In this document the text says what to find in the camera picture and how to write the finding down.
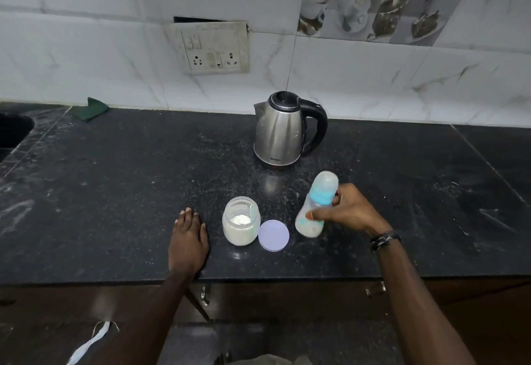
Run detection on steel electric kettle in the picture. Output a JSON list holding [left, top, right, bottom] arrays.
[[253, 91, 328, 169]]

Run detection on dark beaded wrist bracelet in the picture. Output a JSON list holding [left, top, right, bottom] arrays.
[[370, 231, 402, 253]]

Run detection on person's right hand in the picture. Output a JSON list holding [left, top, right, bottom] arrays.
[[306, 183, 393, 239]]

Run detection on person's left forearm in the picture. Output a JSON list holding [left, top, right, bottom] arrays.
[[81, 270, 192, 365]]

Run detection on lilac round jar lid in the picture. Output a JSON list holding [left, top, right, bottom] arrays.
[[258, 220, 290, 252]]

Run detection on white milk powder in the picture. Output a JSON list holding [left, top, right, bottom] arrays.
[[224, 214, 259, 245]]

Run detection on clear blue baby bottle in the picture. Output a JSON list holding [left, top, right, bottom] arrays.
[[295, 171, 339, 239]]

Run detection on white wall socket board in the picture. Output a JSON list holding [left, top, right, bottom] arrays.
[[170, 21, 251, 75]]

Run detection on dark brown base cabinet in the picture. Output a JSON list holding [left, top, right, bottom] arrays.
[[0, 277, 531, 365]]

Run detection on person's left hand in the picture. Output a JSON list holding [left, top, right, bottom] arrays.
[[168, 208, 210, 278]]

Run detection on kitchen sink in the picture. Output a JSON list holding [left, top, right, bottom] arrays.
[[0, 113, 35, 163]]

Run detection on green scrub pad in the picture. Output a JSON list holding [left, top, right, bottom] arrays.
[[72, 97, 110, 122]]

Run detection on person's right forearm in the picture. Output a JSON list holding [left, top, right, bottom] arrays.
[[375, 237, 478, 365]]

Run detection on white strap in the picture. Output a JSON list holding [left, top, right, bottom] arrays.
[[66, 321, 120, 365]]

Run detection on glass jar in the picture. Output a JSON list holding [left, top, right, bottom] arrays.
[[222, 196, 261, 247]]

